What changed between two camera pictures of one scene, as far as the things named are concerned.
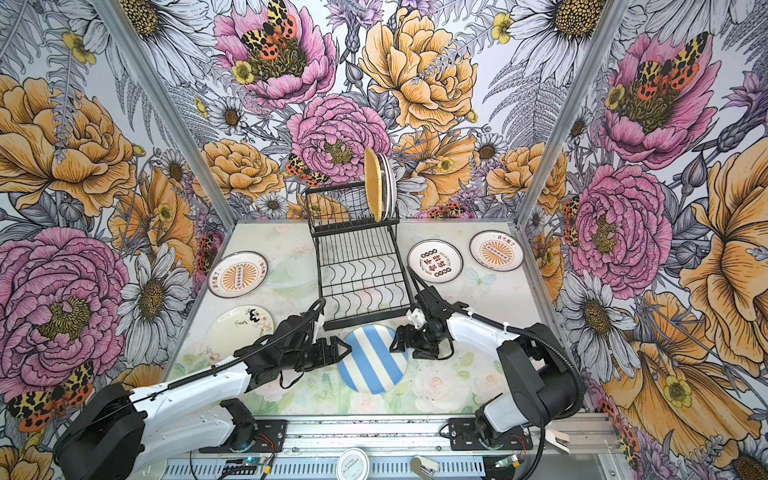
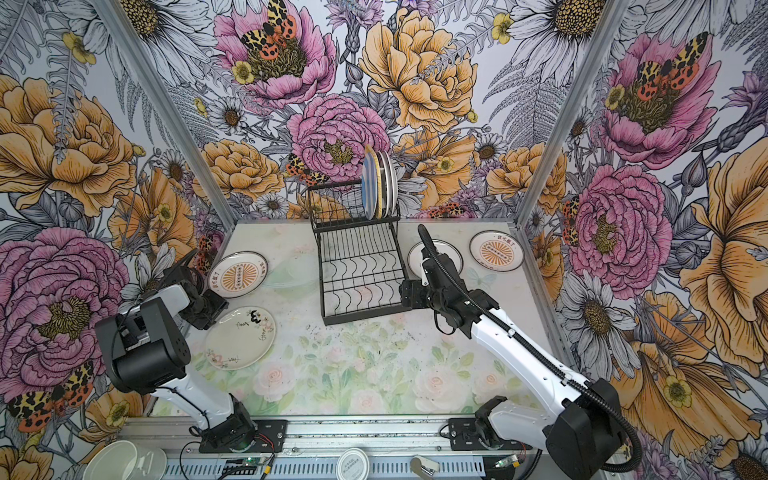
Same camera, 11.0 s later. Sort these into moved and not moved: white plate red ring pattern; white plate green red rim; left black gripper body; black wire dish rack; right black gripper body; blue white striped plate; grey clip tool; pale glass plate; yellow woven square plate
Moved: right black gripper body; blue white striped plate; left black gripper body
Not moved: yellow woven square plate; pale glass plate; white plate green red rim; white plate red ring pattern; black wire dish rack; grey clip tool
